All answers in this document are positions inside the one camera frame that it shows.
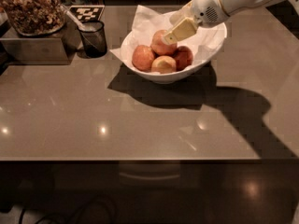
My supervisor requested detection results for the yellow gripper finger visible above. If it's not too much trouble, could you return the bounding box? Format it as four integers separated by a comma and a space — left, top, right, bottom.
169, 1, 193, 25
162, 17, 198, 45

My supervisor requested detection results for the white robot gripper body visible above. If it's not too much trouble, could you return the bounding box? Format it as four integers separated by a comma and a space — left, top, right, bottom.
191, 0, 229, 28

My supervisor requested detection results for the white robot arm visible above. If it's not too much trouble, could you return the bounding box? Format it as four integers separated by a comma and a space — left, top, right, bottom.
163, 0, 299, 45

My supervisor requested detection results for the right red apple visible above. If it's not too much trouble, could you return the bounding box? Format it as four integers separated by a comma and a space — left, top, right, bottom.
173, 46, 193, 71

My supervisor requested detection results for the red apple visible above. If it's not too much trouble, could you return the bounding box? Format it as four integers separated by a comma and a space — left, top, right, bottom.
132, 45, 156, 72
173, 46, 193, 71
150, 30, 178, 56

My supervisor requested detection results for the top red apple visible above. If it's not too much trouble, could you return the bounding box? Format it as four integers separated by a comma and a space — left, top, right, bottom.
150, 30, 178, 56

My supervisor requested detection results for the white ceramic bowl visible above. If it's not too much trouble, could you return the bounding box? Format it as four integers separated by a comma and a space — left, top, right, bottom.
120, 9, 228, 85

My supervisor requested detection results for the front yellow-red apple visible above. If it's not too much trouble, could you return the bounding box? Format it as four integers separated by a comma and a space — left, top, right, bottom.
151, 56, 177, 74

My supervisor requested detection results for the left red apple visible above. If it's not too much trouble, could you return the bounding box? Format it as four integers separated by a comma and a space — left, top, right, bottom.
132, 45, 156, 72

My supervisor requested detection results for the white paper liner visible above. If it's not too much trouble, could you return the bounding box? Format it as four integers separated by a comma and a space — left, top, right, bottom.
111, 6, 227, 68

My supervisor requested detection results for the black mesh cup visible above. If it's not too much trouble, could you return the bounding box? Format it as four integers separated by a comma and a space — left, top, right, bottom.
78, 21, 107, 58

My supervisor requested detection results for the white plastic utensil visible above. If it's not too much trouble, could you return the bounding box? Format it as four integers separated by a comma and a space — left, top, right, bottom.
60, 5, 87, 32

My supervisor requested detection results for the black white marker tag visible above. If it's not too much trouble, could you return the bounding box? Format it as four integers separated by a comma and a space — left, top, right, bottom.
69, 5, 105, 21

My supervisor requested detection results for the metal box stand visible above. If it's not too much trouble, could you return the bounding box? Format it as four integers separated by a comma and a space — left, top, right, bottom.
0, 23, 81, 65

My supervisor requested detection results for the glass jar of snacks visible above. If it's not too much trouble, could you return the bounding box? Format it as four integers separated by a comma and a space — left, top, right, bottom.
0, 0, 65, 36

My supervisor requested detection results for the black floor cable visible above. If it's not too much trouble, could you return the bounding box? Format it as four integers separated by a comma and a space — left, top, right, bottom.
18, 196, 120, 224

